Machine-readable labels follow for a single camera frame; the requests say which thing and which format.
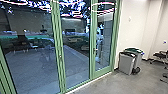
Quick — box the grey trash bin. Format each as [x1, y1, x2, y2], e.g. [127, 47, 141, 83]
[118, 51, 137, 76]

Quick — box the green lidded trash bin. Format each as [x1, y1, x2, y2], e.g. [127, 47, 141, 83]
[124, 47, 145, 75]

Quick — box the green outdoor table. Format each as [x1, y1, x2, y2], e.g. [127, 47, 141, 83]
[0, 34, 55, 43]

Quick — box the black wheeled office chair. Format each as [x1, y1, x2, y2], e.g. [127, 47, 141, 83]
[149, 49, 168, 67]

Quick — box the white wall light switch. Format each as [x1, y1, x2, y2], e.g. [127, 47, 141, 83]
[127, 16, 133, 23]

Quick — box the white wall outlet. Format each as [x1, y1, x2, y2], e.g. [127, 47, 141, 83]
[162, 39, 168, 45]

